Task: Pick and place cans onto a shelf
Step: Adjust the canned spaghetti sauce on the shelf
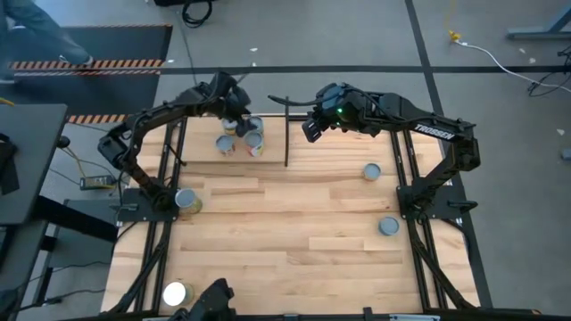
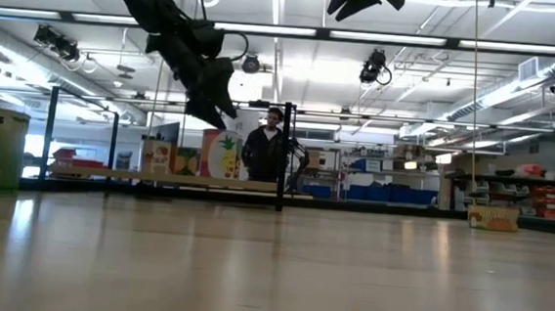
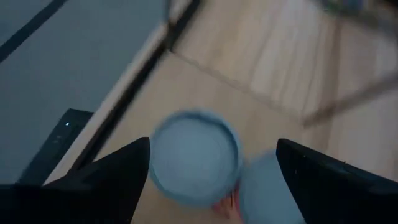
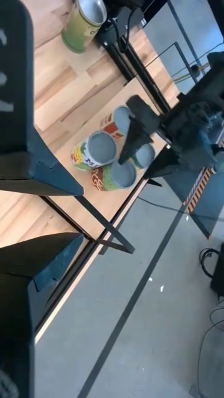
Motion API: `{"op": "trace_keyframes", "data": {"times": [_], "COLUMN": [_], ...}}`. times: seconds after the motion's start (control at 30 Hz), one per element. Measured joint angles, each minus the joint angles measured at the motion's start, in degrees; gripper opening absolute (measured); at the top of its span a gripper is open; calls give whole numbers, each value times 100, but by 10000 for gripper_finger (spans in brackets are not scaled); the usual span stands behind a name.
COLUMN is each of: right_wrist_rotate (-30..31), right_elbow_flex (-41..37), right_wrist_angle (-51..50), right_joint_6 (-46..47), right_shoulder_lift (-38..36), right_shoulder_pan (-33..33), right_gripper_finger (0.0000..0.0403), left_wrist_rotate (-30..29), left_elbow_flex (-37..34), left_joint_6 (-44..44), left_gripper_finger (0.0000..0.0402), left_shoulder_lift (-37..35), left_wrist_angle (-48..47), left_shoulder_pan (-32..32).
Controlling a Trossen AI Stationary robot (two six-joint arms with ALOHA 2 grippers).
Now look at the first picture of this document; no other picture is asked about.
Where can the white red tomato can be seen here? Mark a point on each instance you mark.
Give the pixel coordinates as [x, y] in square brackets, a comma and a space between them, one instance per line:
[225, 145]

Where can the black aluminium rail frame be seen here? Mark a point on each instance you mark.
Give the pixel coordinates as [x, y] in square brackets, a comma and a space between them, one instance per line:
[134, 209]
[439, 196]

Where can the large yellow teal label can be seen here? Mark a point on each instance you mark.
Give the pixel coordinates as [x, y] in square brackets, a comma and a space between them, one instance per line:
[175, 293]

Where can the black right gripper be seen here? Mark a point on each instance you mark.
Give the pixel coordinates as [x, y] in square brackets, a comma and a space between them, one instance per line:
[334, 109]

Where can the green red label can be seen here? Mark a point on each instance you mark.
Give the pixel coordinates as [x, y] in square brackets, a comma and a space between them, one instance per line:
[254, 143]

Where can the black round device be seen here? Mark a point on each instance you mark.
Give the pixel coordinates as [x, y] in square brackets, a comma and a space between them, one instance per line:
[63, 142]

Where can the wooden shelf with black frame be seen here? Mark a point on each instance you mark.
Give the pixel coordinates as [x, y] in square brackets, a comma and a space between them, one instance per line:
[201, 147]

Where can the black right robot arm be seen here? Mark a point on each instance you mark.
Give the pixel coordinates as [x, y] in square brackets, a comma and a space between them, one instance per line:
[428, 129]

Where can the small green label can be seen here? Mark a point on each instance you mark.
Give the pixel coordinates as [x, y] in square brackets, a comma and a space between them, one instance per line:
[257, 122]

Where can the grey desk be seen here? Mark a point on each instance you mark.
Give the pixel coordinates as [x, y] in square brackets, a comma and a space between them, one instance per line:
[35, 156]

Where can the black hazard striped floor mat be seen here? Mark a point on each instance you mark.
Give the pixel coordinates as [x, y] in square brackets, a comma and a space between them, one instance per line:
[125, 44]
[89, 96]

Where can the black desk crossbeam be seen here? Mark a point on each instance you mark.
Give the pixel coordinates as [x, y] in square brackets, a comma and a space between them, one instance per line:
[76, 218]

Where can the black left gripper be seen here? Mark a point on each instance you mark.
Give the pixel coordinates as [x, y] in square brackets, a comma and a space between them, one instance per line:
[227, 96]

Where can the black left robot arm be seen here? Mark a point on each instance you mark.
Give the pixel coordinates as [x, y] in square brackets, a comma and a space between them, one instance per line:
[169, 107]

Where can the person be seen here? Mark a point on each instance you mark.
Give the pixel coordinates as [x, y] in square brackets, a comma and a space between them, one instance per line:
[44, 31]

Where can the small grey floor object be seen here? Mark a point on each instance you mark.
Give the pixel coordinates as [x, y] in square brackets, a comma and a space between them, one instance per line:
[567, 154]

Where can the short yellow label can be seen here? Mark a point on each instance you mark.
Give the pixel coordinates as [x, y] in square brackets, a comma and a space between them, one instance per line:
[371, 171]

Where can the blue table leg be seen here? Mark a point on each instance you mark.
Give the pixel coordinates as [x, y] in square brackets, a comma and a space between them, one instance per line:
[535, 33]

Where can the white plate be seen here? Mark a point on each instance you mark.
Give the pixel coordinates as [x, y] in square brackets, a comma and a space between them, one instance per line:
[415, 318]

